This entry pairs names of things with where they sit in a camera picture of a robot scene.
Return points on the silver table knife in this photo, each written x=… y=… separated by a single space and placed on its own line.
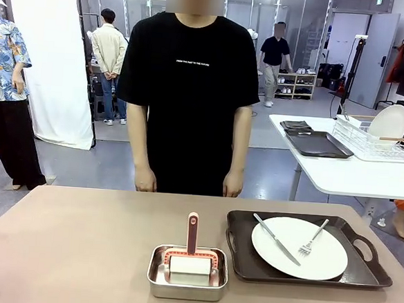
x=279 y=241

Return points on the grey door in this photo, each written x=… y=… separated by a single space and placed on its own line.
x=373 y=83

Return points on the large white dinner plate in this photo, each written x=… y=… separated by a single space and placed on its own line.
x=319 y=263

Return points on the person in black t-shirt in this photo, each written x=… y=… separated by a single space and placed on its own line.
x=191 y=105

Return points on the dark flat tray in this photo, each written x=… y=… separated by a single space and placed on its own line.
x=317 y=145

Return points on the black bags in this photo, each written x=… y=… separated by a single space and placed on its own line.
x=330 y=75

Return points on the person's right hand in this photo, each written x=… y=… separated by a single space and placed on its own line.
x=146 y=182

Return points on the person's left hand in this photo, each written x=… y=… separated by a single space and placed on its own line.
x=233 y=186

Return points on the white plate standing upright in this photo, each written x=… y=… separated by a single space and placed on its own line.
x=389 y=124

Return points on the white curtain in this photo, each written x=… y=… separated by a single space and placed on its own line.
x=54 y=78

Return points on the wooden shoe rack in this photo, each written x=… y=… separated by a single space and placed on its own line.
x=296 y=87

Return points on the folded dark cloth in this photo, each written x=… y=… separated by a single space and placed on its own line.
x=295 y=126

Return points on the white side table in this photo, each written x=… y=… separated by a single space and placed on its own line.
x=342 y=175

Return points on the person's left forearm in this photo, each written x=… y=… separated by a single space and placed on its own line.
x=240 y=143

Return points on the black camera tripod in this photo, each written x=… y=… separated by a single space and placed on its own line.
x=354 y=65

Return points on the person in blue floral shirt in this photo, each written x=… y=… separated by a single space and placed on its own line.
x=4 y=58

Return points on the pink lint roller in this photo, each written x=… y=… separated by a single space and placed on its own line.
x=192 y=234

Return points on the silver fork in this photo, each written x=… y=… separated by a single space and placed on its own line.
x=315 y=234

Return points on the white plastic stand base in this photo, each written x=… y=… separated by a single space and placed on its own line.
x=383 y=222

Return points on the person's right forearm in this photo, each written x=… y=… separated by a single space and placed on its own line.
x=140 y=137

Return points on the person in beige jacket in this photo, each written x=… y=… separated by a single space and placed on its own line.
x=108 y=48

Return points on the person in dark polo shirt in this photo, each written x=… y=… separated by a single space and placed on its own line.
x=273 y=49

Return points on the rectangular stainless steel tin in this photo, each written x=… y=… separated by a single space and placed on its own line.
x=185 y=292

